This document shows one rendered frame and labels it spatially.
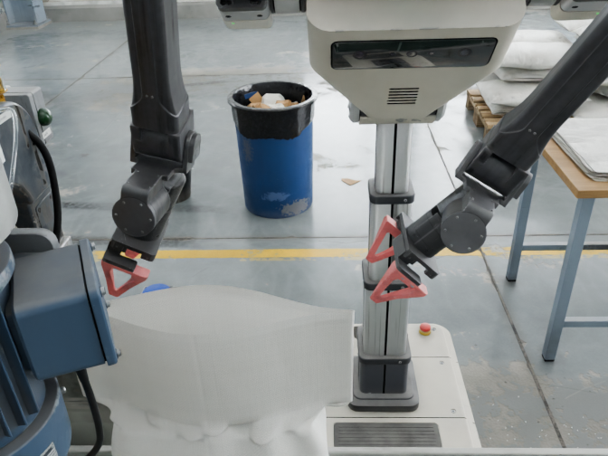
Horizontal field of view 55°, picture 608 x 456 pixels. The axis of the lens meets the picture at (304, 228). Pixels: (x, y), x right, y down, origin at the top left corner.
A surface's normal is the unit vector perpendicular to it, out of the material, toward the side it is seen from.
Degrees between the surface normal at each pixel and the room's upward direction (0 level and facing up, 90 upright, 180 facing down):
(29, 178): 90
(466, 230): 81
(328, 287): 0
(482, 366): 0
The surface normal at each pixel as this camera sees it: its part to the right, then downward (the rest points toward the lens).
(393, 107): 0.00, 0.94
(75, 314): 0.38, 0.46
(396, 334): -0.04, 0.51
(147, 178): 0.16, -0.81
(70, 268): -0.05, -0.86
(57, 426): 1.00, 0.03
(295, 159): 0.57, 0.44
